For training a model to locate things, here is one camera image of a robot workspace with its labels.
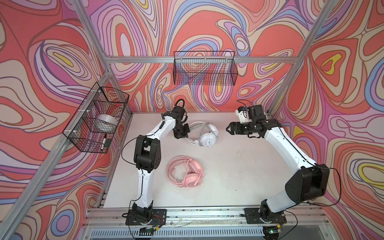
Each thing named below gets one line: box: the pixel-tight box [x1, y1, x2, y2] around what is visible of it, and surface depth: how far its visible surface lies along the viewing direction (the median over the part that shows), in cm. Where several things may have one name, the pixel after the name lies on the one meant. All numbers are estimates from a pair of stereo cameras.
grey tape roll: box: [96, 114, 118, 125], surface depth 75 cm
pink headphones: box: [166, 156, 205, 188], surface depth 86 cm
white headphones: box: [185, 121, 219, 147], surface depth 88 cm
